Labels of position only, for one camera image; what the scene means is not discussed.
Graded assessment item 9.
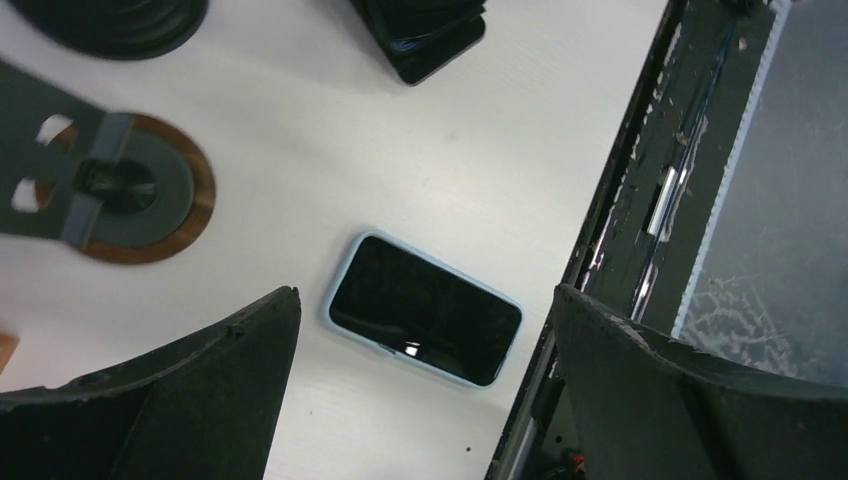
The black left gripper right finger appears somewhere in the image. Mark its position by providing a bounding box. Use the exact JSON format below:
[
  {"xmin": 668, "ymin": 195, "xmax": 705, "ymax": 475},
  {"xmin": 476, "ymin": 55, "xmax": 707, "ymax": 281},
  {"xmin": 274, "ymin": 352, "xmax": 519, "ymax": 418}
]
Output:
[{"xmin": 551, "ymin": 285, "xmax": 847, "ymax": 479}]

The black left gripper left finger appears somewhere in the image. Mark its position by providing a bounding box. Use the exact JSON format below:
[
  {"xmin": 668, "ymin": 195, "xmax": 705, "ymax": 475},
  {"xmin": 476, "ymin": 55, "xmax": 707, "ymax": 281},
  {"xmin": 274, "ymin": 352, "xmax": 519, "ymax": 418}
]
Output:
[{"xmin": 1, "ymin": 287, "xmax": 301, "ymax": 479}]

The light blue cased phone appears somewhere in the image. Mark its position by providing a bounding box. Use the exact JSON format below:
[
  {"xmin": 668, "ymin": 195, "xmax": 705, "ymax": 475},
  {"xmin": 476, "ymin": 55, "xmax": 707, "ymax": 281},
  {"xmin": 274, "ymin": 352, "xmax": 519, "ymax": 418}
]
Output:
[{"xmin": 321, "ymin": 230, "xmax": 523, "ymax": 389}]

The wood base phone stand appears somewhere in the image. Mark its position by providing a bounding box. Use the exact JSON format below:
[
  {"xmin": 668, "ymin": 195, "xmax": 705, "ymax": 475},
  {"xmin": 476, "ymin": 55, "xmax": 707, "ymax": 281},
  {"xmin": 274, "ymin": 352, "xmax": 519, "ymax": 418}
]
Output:
[{"xmin": 1, "ymin": 62, "xmax": 216, "ymax": 265}]

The black folding phone stand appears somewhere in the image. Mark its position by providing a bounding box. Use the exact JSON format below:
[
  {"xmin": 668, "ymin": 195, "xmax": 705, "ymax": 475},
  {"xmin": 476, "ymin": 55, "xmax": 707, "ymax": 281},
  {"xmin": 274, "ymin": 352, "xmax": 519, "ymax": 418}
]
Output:
[{"xmin": 350, "ymin": 0, "xmax": 486, "ymax": 86}]

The black round base phone stand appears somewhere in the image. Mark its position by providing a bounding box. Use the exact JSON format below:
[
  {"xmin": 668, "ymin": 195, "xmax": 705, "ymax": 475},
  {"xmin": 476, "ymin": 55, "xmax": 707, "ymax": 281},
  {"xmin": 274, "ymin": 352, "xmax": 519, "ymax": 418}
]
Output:
[{"xmin": 9, "ymin": 0, "xmax": 209, "ymax": 61}]

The wooden compartment tray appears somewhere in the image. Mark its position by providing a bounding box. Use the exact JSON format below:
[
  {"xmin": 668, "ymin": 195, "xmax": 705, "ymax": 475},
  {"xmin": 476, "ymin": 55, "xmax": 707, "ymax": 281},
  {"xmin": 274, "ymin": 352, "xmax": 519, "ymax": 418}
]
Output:
[{"xmin": 0, "ymin": 332, "xmax": 19, "ymax": 373}]

